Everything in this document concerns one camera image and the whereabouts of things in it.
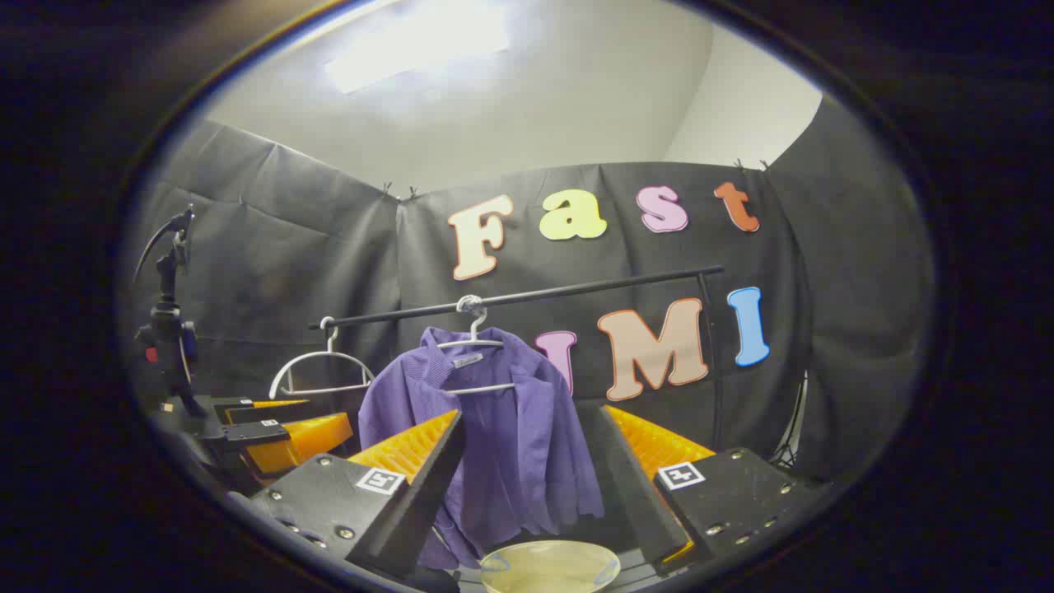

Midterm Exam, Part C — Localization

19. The cream laundry hamper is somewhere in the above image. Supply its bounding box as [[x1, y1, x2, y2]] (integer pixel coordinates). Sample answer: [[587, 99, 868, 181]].
[[479, 539, 621, 593]]

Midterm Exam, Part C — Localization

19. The black clothes rack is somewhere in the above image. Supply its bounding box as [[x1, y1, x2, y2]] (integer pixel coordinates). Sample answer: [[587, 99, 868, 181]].
[[309, 264, 727, 450]]

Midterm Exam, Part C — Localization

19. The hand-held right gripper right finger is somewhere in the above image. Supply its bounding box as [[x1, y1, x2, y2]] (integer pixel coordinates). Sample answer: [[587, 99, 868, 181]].
[[595, 404, 832, 577]]

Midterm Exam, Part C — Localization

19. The black backdrop cloth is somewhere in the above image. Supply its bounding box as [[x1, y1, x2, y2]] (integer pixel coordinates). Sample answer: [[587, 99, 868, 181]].
[[124, 95, 935, 483]]

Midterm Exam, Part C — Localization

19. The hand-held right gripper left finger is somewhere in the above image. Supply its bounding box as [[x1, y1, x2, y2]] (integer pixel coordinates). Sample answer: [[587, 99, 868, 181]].
[[247, 409, 466, 577]]

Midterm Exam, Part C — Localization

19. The black tripod stand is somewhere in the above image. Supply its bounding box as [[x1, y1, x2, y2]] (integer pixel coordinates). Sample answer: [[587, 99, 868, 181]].
[[770, 371, 809, 470]]

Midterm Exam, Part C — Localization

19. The white wire hanger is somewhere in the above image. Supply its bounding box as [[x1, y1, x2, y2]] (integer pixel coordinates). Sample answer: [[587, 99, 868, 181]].
[[269, 316, 375, 400], [436, 295, 518, 396]]

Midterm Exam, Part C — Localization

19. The purple ribbed shirt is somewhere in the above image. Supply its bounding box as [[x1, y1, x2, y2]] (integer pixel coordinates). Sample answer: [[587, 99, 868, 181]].
[[358, 327, 604, 571]]

